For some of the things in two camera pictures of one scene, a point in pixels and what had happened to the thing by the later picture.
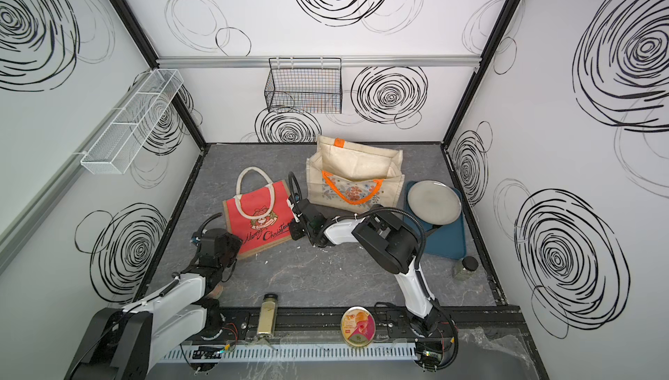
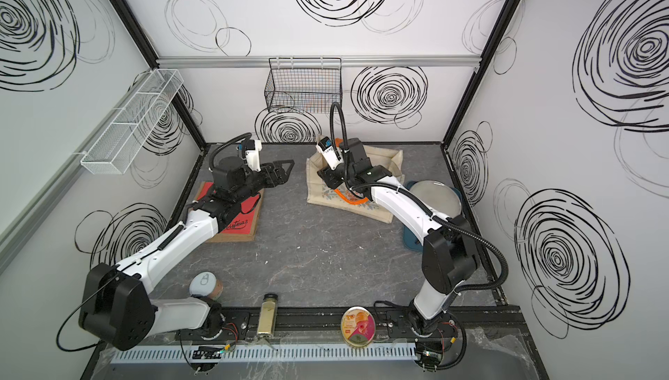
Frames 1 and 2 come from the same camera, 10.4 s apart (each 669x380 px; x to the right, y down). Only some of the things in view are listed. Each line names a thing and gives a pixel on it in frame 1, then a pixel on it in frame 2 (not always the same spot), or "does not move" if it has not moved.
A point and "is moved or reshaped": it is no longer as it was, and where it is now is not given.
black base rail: (476, 323) does not move
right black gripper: (293, 228) to (328, 176)
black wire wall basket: (305, 85) does not move
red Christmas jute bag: (260, 219) is moved or reshaped
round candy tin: (358, 326) does not move
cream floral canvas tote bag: (348, 175) does not move
